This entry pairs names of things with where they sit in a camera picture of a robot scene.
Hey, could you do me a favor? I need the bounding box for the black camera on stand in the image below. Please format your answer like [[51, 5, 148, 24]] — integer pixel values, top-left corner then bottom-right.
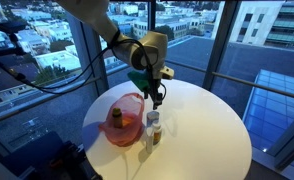
[[0, 20, 29, 58]]

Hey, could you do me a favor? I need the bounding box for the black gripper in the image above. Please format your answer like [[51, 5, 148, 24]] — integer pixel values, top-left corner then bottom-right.
[[143, 77, 167, 111]]

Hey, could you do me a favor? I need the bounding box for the metal window railing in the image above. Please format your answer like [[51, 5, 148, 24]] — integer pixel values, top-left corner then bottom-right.
[[0, 55, 294, 128]]

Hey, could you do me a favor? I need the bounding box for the tall white plastic bottle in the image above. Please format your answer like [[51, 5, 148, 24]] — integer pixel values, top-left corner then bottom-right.
[[145, 126, 155, 155]]

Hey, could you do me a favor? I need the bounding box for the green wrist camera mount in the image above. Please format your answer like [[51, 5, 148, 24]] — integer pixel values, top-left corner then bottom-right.
[[126, 69, 152, 92]]

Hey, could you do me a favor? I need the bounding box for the orange plastic bag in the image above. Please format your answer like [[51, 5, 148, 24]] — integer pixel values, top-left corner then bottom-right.
[[98, 92, 146, 148]]

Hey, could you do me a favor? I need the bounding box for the brown bottle with yellow cap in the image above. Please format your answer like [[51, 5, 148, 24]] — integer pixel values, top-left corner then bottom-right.
[[111, 107, 124, 130]]

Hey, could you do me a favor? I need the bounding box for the amber bottle with white cap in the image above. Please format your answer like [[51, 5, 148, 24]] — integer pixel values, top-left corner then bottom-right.
[[152, 122, 163, 146]]

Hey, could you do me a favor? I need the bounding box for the round white table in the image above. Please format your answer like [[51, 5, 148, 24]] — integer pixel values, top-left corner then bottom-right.
[[81, 78, 253, 180]]

